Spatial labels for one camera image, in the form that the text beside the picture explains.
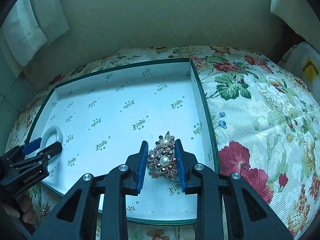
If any left white curtain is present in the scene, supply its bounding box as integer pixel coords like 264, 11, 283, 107
2, 0, 69, 67

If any white jade bangle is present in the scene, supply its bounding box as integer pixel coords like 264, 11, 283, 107
39, 126, 63, 151

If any red knot rhinestone charm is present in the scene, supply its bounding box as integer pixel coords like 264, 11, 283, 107
40, 203, 50, 218

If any green white jewelry box tray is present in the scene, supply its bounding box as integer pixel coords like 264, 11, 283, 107
24, 57, 221, 225

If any pearl rhinestone brooch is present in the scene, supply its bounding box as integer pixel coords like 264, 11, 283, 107
146, 131, 177, 180

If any floral quilted bedspread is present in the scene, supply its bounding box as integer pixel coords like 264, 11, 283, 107
6, 46, 319, 239

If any white yellow bag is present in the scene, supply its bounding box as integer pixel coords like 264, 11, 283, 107
278, 42, 320, 102

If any left hand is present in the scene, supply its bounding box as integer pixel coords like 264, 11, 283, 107
2, 192, 36, 224

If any right white curtain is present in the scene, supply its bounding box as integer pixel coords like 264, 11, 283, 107
270, 0, 319, 39

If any white curtain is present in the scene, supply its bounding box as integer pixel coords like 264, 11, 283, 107
2, 0, 69, 67
270, 0, 319, 39

